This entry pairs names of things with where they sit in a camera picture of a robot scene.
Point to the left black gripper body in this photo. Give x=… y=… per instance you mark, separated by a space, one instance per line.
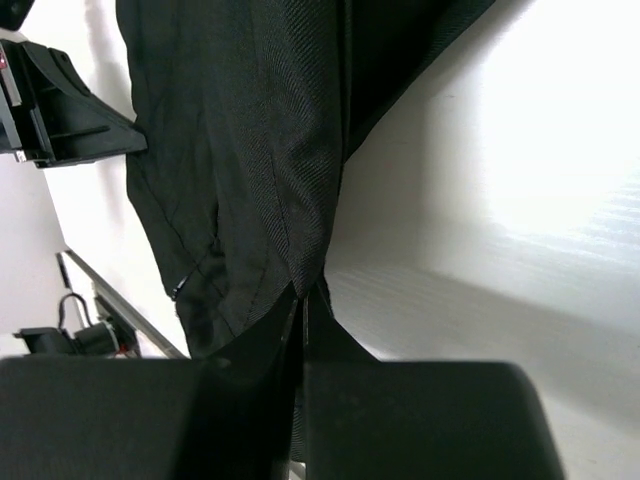
x=13 y=15

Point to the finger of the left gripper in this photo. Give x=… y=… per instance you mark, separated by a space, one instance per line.
x=75 y=126

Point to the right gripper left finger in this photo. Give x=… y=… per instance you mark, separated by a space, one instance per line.
x=225 y=417

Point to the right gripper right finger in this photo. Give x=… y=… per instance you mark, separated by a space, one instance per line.
x=373 y=419

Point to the black pleated skirt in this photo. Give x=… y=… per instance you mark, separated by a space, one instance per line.
x=250 y=111

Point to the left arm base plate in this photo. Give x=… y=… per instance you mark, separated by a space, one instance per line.
x=109 y=336

